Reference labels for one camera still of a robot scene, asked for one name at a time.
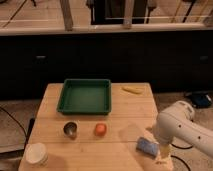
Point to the blue sponge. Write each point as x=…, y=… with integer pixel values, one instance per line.
x=147, y=146

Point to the orange ball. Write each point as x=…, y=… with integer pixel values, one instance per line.
x=100, y=129

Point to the green plastic tray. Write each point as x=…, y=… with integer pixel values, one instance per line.
x=85, y=96

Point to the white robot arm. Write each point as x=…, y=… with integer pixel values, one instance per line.
x=175, y=121

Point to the dark blue floor device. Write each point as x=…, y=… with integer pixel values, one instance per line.
x=200, y=100

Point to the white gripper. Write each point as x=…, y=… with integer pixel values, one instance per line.
x=163, y=138

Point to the yellow banana toy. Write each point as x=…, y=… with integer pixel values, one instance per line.
x=131, y=90

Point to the small metal cup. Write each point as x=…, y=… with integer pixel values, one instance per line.
x=70, y=129

